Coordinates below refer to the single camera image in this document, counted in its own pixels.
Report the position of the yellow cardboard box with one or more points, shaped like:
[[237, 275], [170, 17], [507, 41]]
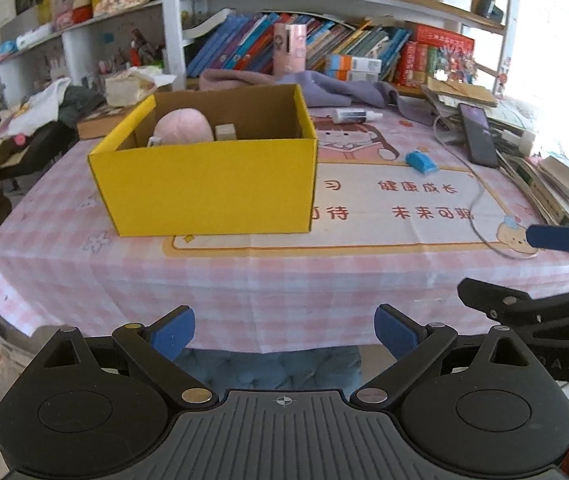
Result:
[[260, 182]]

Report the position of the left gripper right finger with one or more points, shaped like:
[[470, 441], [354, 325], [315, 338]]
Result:
[[416, 349]]

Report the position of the pink cartoon tablecloth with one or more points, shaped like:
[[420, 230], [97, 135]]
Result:
[[381, 233]]

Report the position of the purple cloth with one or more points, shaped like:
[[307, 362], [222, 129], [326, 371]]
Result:
[[320, 90]]

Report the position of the red dictionary book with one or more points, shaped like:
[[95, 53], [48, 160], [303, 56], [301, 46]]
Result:
[[404, 73]]

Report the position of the brown paper envelope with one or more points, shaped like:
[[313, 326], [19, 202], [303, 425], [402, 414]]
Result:
[[462, 91]]

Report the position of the pink plush toy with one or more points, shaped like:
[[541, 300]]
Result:
[[181, 127]]

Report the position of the black smartphone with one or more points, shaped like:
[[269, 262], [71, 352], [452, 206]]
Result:
[[479, 139]]

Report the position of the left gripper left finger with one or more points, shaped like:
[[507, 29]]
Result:
[[151, 351]]

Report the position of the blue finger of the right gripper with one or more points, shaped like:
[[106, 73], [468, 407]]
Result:
[[507, 306], [548, 237]]

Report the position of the white spray bottle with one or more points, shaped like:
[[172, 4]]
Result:
[[354, 116]]

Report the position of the pink rectangular container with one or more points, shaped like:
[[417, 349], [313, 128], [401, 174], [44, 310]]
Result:
[[289, 54]]

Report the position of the orange blue white box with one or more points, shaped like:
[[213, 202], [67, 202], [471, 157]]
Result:
[[352, 68]]

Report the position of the small beige block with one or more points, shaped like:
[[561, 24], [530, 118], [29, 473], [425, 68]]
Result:
[[225, 132]]

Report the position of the blue packet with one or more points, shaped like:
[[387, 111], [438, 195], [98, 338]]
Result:
[[421, 162]]

